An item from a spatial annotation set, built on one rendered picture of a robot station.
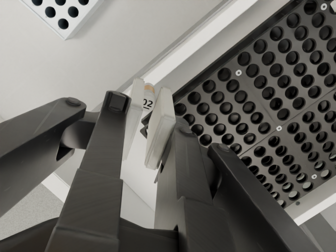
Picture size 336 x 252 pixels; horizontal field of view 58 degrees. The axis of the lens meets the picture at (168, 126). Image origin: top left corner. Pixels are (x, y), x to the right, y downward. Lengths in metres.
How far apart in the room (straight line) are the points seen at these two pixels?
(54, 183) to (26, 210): 1.26
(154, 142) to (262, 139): 0.19
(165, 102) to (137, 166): 0.23
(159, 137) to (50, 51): 0.32
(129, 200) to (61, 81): 0.19
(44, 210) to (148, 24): 1.23
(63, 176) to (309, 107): 0.25
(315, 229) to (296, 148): 1.10
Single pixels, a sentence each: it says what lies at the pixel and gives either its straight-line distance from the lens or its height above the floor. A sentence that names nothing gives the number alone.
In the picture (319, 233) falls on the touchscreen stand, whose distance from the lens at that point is 1.42.
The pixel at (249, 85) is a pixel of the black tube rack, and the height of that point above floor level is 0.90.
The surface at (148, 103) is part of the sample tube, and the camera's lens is 0.21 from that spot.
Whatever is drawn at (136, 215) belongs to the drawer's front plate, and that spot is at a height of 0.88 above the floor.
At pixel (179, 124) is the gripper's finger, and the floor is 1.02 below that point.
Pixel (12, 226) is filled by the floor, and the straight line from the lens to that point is 1.65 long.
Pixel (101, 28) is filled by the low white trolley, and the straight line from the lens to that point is 0.43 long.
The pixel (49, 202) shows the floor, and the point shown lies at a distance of 1.51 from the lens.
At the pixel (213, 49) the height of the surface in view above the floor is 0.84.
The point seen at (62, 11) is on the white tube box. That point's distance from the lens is 0.40.
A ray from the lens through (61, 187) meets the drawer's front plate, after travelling 0.31.
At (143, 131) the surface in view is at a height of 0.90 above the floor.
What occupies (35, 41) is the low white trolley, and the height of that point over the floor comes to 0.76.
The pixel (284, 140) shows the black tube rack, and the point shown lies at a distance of 0.34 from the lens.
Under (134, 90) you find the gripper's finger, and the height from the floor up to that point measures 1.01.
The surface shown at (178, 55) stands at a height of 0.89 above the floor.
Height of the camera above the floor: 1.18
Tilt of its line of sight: 69 degrees down
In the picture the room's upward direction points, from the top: 173 degrees clockwise
